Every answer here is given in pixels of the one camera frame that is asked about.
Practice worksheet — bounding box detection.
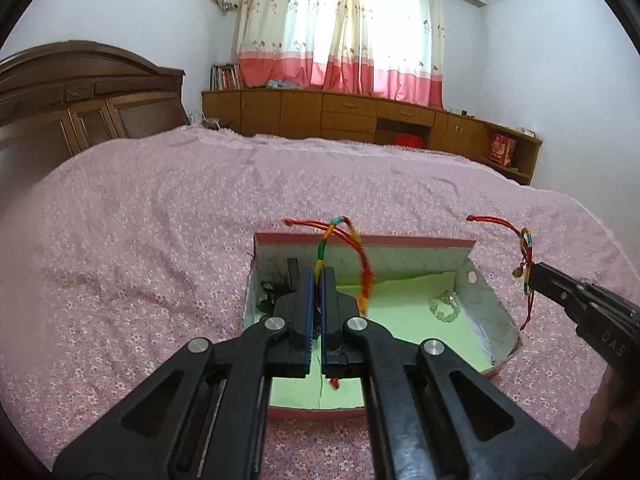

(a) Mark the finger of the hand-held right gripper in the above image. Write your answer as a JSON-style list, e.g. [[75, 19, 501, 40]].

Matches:
[[531, 261, 597, 297], [534, 280, 583, 322]]

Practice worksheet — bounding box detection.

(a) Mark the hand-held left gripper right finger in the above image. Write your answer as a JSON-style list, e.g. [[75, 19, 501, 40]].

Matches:
[[320, 266, 596, 480]]

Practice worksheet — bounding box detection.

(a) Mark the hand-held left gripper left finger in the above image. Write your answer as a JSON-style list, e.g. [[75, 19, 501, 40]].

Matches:
[[52, 266, 316, 480]]

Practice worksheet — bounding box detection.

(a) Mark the braided bracelet with gold bell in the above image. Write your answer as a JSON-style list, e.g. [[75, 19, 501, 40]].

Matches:
[[466, 214, 539, 331]]

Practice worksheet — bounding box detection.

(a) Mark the multicolour braided cord bracelet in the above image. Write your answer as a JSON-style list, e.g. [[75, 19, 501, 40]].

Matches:
[[283, 216, 374, 390]]

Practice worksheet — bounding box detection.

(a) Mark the pink cardboard box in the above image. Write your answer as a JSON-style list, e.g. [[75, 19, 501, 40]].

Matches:
[[241, 231, 522, 420]]

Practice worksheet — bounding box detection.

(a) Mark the person's right hand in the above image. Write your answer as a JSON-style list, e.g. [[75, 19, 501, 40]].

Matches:
[[579, 366, 624, 448]]

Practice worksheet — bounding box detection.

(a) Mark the black feather hair clip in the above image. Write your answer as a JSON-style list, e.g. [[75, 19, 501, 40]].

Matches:
[[257, 257, 302, 312]]

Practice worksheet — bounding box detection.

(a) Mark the green paper liner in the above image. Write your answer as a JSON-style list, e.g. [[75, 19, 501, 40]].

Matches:
[[257, 270, 493, 409]]

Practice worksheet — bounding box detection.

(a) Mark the red printed carton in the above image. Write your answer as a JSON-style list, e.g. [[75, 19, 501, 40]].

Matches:
[[488, 132, 518, 168]]

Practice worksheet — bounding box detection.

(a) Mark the pink floral bedspread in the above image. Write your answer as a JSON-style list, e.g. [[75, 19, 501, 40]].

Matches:
[[0, 125, 640, 480]]

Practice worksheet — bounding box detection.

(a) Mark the long wooden cabinet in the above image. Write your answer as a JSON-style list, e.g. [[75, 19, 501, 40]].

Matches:
[[201, 87, 544, 187]]

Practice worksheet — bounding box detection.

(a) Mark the row of books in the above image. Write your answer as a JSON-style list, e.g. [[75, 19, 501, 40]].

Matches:
[[210, 63, 245, 92]]

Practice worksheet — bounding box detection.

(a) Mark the white and pink floral curtain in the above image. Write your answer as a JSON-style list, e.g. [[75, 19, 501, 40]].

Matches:
[[235, 0, 446, 110]]

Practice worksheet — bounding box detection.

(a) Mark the dark wooden headboard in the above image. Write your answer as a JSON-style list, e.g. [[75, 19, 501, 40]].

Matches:
[[0, 40, 191, 196]]

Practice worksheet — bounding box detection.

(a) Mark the clear bead bracelet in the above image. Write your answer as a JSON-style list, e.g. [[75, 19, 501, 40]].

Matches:
[[428, 290, 464, 325]]

